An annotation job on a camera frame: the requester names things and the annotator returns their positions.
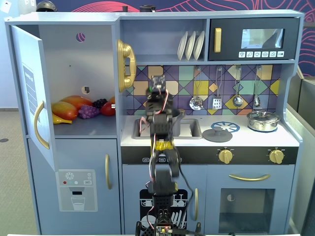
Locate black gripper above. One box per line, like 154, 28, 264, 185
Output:
145, 88, 173, 115

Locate blue shopping list cabinet door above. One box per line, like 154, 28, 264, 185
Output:
11, 25, 59, 173

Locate steel skimmer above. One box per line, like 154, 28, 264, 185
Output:
189, 66, 204, 111

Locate gray toy sink basin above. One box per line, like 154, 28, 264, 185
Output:
132, 118, 203, 140

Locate red toy fruit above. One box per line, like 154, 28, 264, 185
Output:
100, 102, 116, 117

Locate steel slotted spatula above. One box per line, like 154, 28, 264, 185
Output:
212, 66, 223, 110

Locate dark toy grapes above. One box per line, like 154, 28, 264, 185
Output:
92, 98, 108, 109

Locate white toy plate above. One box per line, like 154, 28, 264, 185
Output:
177, 31, 189, 61
185, 30, 197, 61
193, 30, 205, 61

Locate gold toy telephone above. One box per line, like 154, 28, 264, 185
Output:
116, 39, 137, 93

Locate gray pot lid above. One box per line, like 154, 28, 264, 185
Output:
202, 127, 233, 143

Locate purple toy grapes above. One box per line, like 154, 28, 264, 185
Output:
78, 105, 101, 120

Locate steel ladle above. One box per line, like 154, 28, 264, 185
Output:
232, 65, 244, 108

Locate large red-yellow toy mango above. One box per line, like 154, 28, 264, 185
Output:
60, 95, 94, 111

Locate gold stove knob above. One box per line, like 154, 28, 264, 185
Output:
268, 149, 284, 165
218, 149, 234, 164

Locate blue toy kitchen unit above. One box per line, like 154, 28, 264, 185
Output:
4, 9, 306, 236

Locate small red-yellow toy mango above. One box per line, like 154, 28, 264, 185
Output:
51, 101, 79, 121

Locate steel spoon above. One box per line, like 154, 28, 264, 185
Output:
253, 65, 262, 107

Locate black toy microwave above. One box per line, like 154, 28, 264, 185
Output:
208, 17, 300, 61

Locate yellow toy banana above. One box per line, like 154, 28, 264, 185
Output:
53, 115, 73, 125

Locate steel pot with lid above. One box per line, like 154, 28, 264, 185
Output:
247, 110, 281, 131

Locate robot controller circuit board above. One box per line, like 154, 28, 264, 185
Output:
154, 225, 173, 236

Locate black helmet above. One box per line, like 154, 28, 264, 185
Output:
36, 0, 58, 12

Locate gray desk divider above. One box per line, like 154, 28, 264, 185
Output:
286, 65, 315, 236

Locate small camera circuit board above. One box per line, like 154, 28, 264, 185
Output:
151, 75, 165, 89

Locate gold freezer door handle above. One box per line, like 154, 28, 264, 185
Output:
105, 154, 112, 190

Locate gold microwave handle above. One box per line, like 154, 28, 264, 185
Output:
213, 28, 222, 53

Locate gold dishwasher door handle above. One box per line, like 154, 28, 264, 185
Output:
193, 188, 199, 221

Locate gold oven handle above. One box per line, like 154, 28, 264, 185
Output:
228, 174, 271, 182

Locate gold cabinet door handle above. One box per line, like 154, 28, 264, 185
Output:
33, 100, 50, 150

